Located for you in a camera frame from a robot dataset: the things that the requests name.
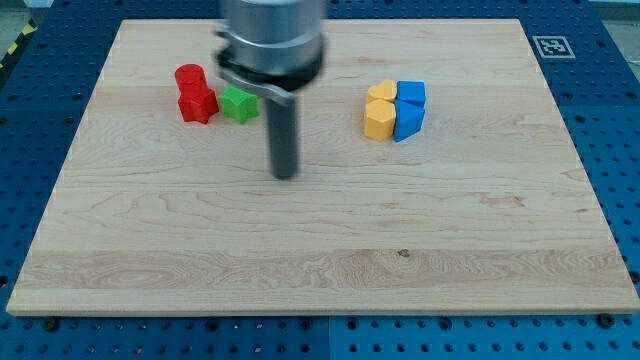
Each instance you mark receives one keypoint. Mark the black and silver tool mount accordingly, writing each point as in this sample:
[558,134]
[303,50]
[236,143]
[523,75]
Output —
[271,63]

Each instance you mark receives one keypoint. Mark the yellow heart block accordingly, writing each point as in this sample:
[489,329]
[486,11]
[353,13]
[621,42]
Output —
[385,90]

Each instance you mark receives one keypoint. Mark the yellow hexagon block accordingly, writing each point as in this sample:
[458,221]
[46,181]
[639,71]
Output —
[379,120]

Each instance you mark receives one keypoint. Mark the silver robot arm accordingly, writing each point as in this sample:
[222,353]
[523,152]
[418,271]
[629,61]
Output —
[250,15]

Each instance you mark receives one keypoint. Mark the blue wedge block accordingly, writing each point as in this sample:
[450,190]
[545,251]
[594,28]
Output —
[409,120]

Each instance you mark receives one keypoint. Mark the wooden board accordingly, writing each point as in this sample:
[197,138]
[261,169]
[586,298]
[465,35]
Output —
[487,210]

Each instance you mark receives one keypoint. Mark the red cylinder block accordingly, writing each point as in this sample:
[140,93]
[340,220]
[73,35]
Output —
[190,78]

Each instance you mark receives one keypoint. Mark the white fiducial marker tag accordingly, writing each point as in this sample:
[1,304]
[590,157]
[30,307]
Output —
[553,47]

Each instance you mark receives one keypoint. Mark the blue cube block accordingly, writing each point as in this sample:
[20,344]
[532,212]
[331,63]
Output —
[412,92]

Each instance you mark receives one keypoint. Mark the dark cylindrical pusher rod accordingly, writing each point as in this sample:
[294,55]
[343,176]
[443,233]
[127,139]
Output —
[282,135]

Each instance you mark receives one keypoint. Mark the red star block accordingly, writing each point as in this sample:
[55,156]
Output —
[197,103]

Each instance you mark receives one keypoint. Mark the green star block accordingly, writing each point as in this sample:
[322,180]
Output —
[238,104]

